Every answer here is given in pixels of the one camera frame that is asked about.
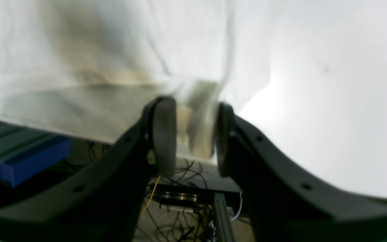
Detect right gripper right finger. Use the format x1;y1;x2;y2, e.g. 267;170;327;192
215;103;387;242

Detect blue box under table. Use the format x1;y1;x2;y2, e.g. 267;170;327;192
0;136;71;188

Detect aluminium frame rail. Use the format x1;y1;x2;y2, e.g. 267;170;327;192
212;193;237;242

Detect white printed T-shirt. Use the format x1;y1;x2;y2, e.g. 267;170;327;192
0;0;286;160

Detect yellow floor cable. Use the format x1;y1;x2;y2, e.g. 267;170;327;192
141;175;161;213

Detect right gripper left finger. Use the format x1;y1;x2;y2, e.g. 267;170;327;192
0;97;177;242

